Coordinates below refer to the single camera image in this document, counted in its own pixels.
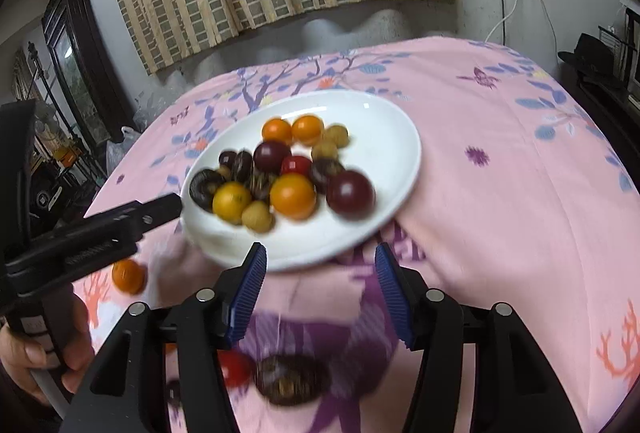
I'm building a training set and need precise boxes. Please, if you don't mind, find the yellow-orange persimmon-like fruit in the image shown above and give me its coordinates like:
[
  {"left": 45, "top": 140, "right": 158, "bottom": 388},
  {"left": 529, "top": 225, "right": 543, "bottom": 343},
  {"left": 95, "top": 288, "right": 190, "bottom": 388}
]
[{"left": 213, "top": 182, "right": 252, "bottom": 225}]

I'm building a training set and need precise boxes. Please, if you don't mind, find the dark red cherry with stem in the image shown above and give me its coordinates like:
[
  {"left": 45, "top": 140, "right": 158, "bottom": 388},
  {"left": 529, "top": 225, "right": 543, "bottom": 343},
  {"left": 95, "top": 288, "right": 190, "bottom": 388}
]
[{"left": 218, "top": 149, "right": 236, "bottom": 170}]

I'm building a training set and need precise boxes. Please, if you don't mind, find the yellow-green longan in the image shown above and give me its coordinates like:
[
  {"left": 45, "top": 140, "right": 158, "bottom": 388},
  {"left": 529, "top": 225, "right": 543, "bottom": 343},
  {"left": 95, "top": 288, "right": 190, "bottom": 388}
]
[
  {"left": 311, "top": 139, "right": 338, "bottom": 161},
  {"left": 322, "top": 124, "right": 350, "bottom": 149},
  {"left": 241, "top": 200, "right": 274, "bottom": 234}
]

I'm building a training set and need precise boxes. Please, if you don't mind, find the small dark cherry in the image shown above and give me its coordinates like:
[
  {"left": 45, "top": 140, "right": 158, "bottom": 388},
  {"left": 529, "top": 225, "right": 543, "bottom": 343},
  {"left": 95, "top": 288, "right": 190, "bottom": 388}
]
[{"left": 231, "top": 150, "right": 254, "bottom": 185}]

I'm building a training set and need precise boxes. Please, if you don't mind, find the dark brown water chestnut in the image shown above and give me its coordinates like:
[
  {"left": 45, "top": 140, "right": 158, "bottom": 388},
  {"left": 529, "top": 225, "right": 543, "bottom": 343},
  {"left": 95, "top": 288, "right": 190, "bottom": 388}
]
[
  {"left": 309, "top": 156, "right": 345, "bottom": 194},
  {"left": 248, "top": 170, "right": 278, "bottom": 205}
]

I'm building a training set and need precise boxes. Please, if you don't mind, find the dark purple tomato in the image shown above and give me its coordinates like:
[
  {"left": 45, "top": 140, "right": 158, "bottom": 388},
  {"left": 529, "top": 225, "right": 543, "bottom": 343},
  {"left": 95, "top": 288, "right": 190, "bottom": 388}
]
[
  {"left": 326, "top": 170, "right": 376, "bottom": 221},
  {"left": 253, "top": 140, "right": 291, "bottom": 175}
]

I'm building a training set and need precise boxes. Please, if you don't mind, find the large orange citrus fruit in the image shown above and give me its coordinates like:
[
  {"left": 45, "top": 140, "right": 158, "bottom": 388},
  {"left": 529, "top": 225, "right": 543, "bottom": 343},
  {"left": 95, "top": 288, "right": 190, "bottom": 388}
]
[{"left": 270, "top": 174, "right": 317, "bottom": 221}]

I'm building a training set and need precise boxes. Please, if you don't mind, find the red cherry tomato back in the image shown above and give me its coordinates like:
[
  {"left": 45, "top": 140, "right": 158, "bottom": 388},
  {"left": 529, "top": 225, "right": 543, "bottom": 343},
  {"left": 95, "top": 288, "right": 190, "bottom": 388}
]
[{"left": 280, "top": 154, "right": 312, "bottom": 177}]

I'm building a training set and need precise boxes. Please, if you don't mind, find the red cherry tomato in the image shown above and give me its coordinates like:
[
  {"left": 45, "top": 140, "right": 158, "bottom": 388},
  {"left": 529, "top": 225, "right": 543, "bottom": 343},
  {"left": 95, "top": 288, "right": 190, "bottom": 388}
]
[
  {"left": 218, "top": 349, "right": 255, "bottom": 389},
  {"left": 280, "top": 154, "right": 312, "bottom": 177}
]

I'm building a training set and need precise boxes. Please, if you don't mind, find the orange kumquat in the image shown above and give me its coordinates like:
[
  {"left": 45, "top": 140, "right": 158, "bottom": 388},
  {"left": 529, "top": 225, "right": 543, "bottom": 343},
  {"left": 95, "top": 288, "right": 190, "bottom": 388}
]
[
  {"left": 292, "top": 114, "right": 324, "bottom": 147},
  {"left": 262, "top": 118, "right": 294, "bottom": 146}
]

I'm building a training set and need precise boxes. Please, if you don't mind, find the dark brown water chestnut front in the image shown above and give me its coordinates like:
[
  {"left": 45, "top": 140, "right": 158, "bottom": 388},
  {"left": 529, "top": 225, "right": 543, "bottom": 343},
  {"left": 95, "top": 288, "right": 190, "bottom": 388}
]
[{"left": 309, "top": 156, "right": 345, "bottom": 194}]

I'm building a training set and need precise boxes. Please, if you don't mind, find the person's left hand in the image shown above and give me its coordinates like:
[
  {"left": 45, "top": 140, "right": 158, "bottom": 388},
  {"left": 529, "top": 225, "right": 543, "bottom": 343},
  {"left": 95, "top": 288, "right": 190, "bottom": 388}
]
[{"left": 0, "top": 294, "right": 97, "bottom": 406}]

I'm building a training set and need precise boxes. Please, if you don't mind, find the orange tangerine back left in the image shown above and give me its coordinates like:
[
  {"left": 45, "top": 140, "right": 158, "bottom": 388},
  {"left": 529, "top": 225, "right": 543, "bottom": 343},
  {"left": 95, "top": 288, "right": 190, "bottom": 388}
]
[{"left": 111, "top": 259, "right": 146, "bottom": 295}]

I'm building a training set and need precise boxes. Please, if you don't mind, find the red cherry tomato front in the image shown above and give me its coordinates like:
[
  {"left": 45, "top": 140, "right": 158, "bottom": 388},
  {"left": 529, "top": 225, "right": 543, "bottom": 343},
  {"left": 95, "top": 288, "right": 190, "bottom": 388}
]
[{"left": 218, "top": 349, "right": 255, "bottom": 389}]

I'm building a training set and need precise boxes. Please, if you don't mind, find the dark water chestnut back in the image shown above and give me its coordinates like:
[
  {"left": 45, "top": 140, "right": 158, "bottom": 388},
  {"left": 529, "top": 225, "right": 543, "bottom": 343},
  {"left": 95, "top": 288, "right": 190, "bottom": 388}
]
[{"left": 254, "top": 354, "right": 331, "bottom": 407}]

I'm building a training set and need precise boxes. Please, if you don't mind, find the pink deer print tablecloth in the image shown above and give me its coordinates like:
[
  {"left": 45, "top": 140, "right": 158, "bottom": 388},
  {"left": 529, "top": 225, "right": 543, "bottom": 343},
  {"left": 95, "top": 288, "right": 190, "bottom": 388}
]
[{"left": 91, "top": 37, "right": 639, "bottom": 432}]

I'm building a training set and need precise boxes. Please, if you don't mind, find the white oval plate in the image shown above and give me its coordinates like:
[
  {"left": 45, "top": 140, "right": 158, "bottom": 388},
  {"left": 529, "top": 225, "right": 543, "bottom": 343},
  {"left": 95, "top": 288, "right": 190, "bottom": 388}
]
[{"left": 181, "top": 90, "right": 422, "bottom": 271}]

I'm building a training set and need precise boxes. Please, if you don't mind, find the dark framed mirror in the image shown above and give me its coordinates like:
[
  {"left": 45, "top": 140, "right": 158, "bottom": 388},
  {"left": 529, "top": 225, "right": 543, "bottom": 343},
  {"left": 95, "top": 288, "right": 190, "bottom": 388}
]
[{"left": 41, "top": 0, "right": 134, "bottom": 149}]

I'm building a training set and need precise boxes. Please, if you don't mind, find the black hat on furniture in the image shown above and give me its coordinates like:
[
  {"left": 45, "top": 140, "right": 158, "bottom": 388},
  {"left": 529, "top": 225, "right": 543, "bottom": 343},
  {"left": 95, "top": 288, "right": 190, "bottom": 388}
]
[{"left": 558, "top": 33, "right": 616, "bottom": 86}]

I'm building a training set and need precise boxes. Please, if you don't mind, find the white power cable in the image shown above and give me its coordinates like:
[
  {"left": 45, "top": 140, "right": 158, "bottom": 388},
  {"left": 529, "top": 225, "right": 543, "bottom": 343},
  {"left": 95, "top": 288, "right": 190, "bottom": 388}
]
[{"left": 482, "top": 0, "right": 522, "bottom": 46}]

